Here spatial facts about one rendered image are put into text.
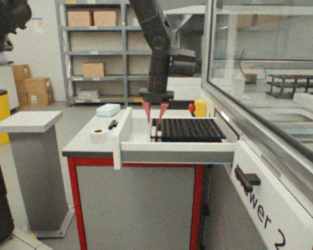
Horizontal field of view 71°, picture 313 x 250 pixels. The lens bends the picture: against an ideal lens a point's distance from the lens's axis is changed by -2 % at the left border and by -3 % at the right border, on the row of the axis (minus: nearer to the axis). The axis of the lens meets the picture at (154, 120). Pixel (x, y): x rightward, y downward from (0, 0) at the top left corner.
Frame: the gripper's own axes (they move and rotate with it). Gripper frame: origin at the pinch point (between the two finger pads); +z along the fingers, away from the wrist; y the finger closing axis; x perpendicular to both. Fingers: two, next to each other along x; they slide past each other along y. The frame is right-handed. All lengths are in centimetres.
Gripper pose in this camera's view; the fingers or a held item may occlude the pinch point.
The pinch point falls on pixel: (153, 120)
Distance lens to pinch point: 68.5
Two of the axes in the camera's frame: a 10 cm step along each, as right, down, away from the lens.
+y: -9.9, -1.1, 0.4
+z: -0.9, 9.4, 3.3
